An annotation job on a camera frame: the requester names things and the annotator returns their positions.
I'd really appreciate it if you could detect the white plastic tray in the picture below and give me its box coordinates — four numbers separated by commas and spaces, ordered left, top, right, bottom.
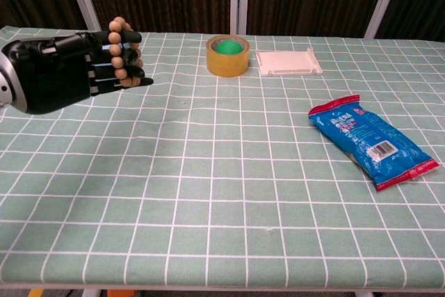
255, 46, 323, 78

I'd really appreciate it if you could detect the green checked tablecloth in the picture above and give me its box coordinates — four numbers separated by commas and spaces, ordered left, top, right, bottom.
0, 25, 445, 291

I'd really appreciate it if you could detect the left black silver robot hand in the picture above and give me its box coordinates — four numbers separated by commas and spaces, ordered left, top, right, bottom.
0, 31, 154, 115

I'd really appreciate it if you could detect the blue snack bag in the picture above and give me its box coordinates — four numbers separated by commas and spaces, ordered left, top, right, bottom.
307, 94, 440, 193

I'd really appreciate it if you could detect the green ball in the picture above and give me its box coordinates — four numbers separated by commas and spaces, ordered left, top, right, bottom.
215, 40, 243, 56

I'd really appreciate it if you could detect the yellow tape roll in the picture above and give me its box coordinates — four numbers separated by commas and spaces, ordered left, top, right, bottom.
206, 35, 251, 78

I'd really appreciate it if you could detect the wooden bead bracelet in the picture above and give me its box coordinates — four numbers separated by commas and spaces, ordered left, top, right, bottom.
107, 16, 142, 88

